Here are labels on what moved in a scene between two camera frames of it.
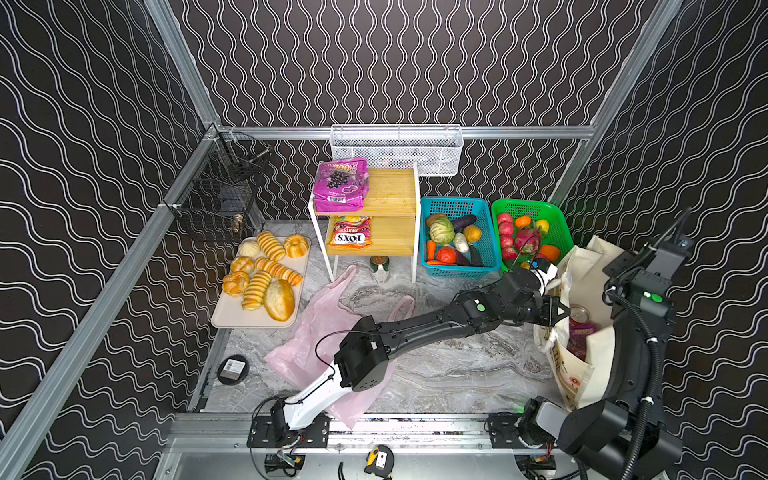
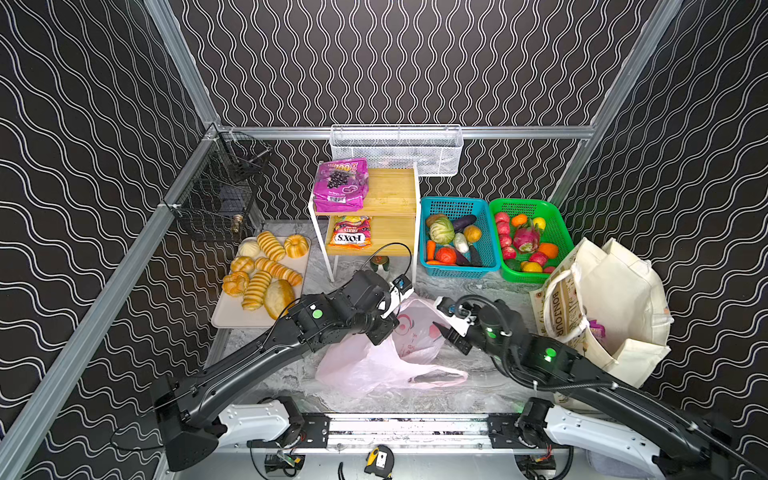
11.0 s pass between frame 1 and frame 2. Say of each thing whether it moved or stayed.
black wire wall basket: stayed
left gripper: moved
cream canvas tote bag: stayed
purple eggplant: stayed
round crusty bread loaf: stayed
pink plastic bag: moved
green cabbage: stayed
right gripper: moved
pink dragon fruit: stayed
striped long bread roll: stayed
